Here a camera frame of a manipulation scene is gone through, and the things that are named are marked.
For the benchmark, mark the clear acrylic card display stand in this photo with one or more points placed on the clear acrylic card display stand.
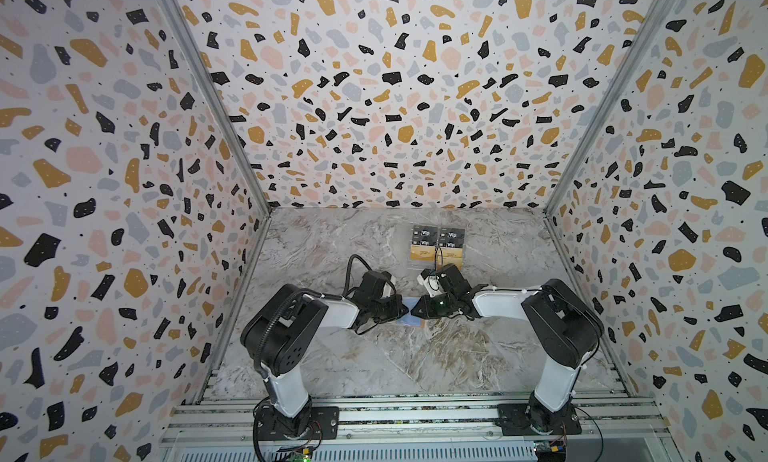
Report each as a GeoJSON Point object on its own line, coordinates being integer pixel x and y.
{"type": "Point", "coordinates": [433, 263]}

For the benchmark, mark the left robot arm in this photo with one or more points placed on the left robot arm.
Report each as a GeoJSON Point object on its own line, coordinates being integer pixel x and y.
{"type": "Point", "coordinates": [278, 337]}

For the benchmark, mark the black VIP card left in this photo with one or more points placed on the black VIP card left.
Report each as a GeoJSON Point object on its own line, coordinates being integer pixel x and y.
{"type": "Point", "coordinates": [425, 236]}

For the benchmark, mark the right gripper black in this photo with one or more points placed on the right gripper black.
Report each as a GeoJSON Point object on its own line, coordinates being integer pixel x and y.
{"type": "Point", "coordinates": [429, 306]}

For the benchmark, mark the black vip card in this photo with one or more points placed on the black vip card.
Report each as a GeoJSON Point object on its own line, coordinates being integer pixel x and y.
{"type": "Point", "coordinates": [425, 236]}
{"type": "Point", "coordinates": [453, 238]}

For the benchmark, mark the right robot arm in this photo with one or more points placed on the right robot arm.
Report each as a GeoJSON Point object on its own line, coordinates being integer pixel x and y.
{"type": "Point", "coordinates": [567, 329]}

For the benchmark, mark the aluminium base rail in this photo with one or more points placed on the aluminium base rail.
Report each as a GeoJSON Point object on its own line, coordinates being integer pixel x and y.
{"type": "Point", "coordinates": [603, 427]}

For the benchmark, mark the black VIP card right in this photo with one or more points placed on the black VIP card right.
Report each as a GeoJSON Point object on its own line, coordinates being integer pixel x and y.
{"type": "Point", "coordinates": [453, 238]}

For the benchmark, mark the tan leather card holder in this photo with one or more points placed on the tan leather card holder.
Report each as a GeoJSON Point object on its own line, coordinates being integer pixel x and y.
{"type": "Point", "coordinates": [408, 319]}

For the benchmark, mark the gold VIP card right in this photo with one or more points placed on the gold VIP card right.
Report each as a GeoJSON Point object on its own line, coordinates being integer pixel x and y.
{"type": "Point", "coordinates": [451, 255]}

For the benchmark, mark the gold vip card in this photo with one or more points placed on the gold vip card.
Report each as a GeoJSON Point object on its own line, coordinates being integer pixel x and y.
{"type": "Point", "coordinates": [451, 255]}
{"type": "Point", "coordinates": [422, 253]}

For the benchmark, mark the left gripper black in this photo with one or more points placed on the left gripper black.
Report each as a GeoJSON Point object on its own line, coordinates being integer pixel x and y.
{"type": "Point", "coordinates": [398, 312]}

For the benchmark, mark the gold VIP card left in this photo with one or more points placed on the gold VIP card left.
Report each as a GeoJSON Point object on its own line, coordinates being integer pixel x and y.
{"type": "Point", "coordinates": [422, 253]}

